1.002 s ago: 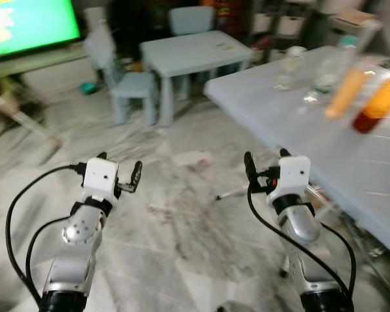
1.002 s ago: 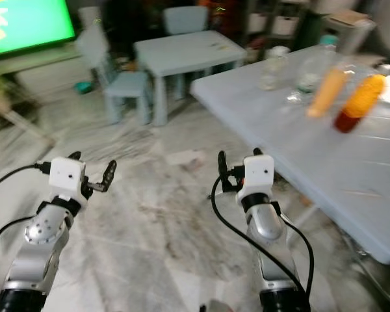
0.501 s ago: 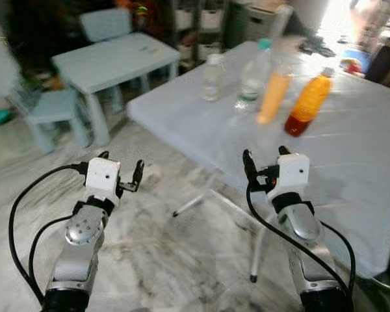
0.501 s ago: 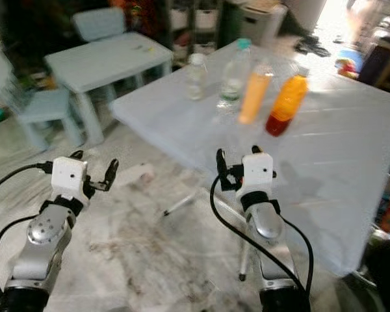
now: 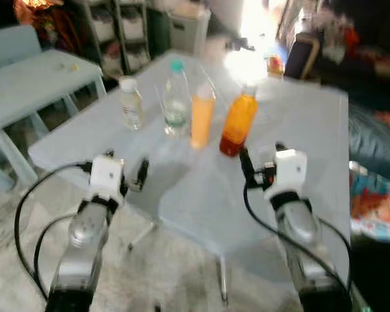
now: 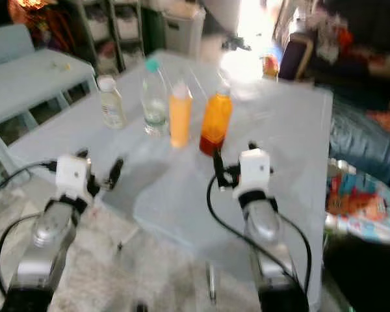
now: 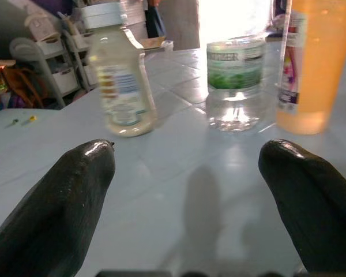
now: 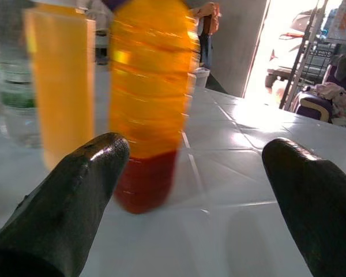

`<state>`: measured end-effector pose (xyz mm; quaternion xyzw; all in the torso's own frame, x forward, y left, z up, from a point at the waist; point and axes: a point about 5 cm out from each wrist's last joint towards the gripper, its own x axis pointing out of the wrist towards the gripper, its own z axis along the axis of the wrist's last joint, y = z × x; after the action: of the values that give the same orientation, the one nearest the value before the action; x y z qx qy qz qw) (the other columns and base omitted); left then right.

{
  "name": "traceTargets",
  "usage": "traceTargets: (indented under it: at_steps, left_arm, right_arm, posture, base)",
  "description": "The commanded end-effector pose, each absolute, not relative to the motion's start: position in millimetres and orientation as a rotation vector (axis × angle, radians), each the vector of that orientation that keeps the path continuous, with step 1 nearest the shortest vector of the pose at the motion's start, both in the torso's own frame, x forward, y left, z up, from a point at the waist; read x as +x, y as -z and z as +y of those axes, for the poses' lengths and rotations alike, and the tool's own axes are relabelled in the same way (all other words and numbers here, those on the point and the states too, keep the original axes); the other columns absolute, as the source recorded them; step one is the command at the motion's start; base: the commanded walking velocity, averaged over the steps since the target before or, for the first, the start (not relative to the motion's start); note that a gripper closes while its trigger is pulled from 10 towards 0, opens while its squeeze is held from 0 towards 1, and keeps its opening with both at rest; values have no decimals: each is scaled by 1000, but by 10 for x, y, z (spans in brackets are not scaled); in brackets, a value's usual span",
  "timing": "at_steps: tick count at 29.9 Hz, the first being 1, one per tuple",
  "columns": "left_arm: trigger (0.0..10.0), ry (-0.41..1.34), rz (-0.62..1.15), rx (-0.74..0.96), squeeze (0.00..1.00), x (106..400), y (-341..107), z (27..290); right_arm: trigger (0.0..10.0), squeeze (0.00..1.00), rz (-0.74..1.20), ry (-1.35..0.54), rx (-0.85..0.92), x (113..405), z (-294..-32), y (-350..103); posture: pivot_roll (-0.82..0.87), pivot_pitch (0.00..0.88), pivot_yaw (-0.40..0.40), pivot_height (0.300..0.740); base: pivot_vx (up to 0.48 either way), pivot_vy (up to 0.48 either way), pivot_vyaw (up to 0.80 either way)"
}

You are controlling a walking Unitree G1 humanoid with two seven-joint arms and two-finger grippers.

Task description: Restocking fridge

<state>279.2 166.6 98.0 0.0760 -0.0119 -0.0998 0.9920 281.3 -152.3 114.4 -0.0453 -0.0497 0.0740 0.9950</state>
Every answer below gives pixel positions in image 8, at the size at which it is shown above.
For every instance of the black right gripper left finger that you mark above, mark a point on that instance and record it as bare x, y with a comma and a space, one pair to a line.
69, 202

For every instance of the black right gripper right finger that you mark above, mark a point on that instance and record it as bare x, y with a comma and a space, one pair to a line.
320, 207

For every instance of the orange drink bottle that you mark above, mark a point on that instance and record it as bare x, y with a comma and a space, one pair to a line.
150, 86

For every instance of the purple sofa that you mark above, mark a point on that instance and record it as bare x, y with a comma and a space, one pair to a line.
308, 102

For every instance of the yellow juice bottle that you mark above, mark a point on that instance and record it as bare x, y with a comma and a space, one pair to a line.
63, 86

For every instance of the pile of clothes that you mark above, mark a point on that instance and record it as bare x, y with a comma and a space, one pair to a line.
334, 91

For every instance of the clear green-labelled water bottle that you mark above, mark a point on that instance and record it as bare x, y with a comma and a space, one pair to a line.
15, 86

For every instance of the white car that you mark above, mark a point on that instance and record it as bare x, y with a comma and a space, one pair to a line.
282, 69

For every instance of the white plastic bucket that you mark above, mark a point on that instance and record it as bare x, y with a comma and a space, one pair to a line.
202, 78

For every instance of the dark blue hanging cloth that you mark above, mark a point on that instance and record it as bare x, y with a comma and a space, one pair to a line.
207, 52

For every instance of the orange hanging cloth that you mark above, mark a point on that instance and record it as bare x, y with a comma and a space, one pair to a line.
210, 14

